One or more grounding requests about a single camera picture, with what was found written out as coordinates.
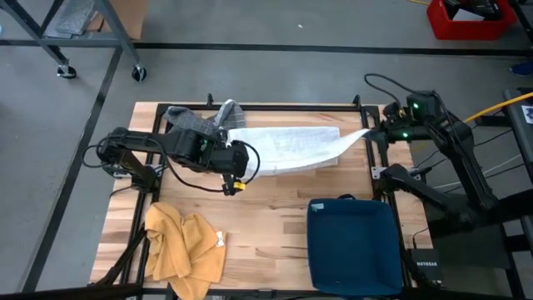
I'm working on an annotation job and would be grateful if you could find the black device in crate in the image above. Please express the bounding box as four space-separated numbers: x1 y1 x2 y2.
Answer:
441 0 504 21

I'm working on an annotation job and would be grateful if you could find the white floor cable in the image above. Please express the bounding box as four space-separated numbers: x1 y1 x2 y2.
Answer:
482 153 524 175

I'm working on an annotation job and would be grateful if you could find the brown cardboard box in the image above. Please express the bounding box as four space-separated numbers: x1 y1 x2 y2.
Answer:
86 0 151 42

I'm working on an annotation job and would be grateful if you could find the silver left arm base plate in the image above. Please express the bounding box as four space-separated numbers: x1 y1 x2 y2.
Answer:
102 163 138 179

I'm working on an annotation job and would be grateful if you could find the grey plastic bag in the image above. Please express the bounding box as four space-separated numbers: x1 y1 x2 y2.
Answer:
43 0 99 38

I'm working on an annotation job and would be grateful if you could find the red plastic crate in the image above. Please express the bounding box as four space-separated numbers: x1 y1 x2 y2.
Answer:
426 0 519 42

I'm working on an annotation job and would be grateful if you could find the white checked towel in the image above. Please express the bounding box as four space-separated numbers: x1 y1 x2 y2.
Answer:
227 125 371 179

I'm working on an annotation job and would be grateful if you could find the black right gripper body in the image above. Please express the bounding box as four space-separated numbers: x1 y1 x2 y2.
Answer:
385 120 426 143

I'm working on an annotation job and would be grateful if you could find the grey metal cart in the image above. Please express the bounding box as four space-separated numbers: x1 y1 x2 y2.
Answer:
0 0 147 83

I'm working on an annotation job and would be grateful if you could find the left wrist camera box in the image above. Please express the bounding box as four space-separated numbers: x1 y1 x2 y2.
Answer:
222 172 247 197

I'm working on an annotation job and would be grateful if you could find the black network switch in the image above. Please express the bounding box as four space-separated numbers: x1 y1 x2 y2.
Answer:
406 247 445 285

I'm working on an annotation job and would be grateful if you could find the person's blue shoe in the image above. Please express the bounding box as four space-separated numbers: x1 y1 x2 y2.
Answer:
508 61 533 78

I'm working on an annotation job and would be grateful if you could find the black side desk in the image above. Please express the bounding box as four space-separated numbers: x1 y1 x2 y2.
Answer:
502 87 533 187

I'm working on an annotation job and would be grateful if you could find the black floor cable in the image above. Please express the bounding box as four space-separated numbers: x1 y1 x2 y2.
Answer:
489 162 526 177
472 128 514 149

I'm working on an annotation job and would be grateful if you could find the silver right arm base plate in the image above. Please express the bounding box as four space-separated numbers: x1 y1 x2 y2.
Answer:
371 165 422 183

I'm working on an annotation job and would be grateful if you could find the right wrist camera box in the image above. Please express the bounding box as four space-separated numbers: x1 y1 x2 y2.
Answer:
381 101 409 123

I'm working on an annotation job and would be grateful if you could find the yellow towel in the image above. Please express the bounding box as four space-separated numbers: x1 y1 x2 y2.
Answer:
144 202 228 300

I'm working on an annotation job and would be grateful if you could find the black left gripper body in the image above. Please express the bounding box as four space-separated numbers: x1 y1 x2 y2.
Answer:
214 140 251 178

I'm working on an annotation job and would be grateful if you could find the thick yellow cable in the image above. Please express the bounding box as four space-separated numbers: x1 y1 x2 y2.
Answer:
461 91 533 125

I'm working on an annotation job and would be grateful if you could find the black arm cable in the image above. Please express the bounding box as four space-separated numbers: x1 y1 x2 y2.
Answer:
82 137 262 195
363 72 455 126

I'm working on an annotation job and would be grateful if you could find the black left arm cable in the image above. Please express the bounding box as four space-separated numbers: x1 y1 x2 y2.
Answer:
82 137 262 195

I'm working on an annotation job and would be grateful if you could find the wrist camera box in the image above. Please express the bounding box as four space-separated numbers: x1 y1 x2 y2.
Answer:
381 101 409 123
222 172 247 197

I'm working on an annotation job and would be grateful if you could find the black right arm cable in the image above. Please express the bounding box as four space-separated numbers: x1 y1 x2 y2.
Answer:
363 72 455 126

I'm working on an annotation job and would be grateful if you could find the grey checked towel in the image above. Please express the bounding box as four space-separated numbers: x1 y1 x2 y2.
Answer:
162 98 247 138

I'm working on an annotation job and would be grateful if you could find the black outer rig frame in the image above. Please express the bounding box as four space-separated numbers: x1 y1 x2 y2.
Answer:
0 37 533 300

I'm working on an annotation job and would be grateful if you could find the blue fabric bin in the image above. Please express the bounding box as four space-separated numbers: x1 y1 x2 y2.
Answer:
306 193 404 298

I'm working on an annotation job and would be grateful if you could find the black floor stand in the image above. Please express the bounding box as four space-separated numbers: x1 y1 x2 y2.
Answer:
424 189 533 300

